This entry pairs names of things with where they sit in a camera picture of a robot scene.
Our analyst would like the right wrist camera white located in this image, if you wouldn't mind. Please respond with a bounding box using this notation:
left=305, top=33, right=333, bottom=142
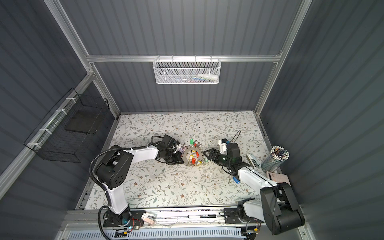
left=218, top=139, right=230, bottom=155

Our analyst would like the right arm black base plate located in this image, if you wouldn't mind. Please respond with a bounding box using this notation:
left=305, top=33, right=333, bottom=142
left=223, top=208, right=264, bottom=225

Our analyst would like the white bottle in basket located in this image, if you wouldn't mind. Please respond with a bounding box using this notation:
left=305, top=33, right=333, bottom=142
left=198, top=74, right=219, bottom=82

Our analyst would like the clear cup of pens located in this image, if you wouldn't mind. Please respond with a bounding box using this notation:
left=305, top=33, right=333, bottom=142
left=261, top=146, right=290, bottom=172

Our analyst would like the large keyring with coloured keys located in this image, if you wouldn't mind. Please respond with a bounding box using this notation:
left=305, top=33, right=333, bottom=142
left=179, top=139, right=208, bottom=167

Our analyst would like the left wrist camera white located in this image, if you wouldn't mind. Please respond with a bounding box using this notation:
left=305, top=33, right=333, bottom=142
left=174, top=144, right=183, bottom=153

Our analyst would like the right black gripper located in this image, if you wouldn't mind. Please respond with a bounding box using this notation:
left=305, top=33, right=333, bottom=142
left=204, top=148, right=232, bottom=168

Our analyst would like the black wire mesh basket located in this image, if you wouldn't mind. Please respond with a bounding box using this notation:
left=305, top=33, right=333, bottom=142
left=24, top=89, right=110, bottom=163

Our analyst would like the pink calculator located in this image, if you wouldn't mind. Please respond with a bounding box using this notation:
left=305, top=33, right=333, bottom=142
left=267, top=172, right=291, bottom=185

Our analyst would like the black marker pen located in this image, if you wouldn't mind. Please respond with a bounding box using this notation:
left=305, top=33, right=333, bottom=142
left=187, top=215, right=217, bottom=219

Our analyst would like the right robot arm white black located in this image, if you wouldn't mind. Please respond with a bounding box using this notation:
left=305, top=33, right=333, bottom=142
left=203, top=143, right=305, bottom=235

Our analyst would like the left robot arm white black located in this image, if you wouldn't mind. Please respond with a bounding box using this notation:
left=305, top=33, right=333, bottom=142
left=89, top=135, right=184, bottom=216

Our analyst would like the white wire mesh basket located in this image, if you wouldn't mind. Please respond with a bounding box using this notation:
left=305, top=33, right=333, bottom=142
left=153, top=60, right=222, bottom=85

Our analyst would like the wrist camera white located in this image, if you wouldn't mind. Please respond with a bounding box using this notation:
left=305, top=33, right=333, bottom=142
left=174, top=144, right=183, bottom=153
left=218, top=139, right=230, bottom=155

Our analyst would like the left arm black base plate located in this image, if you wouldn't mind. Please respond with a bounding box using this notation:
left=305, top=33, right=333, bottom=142
left=101, top=210, right=146, bottom=228

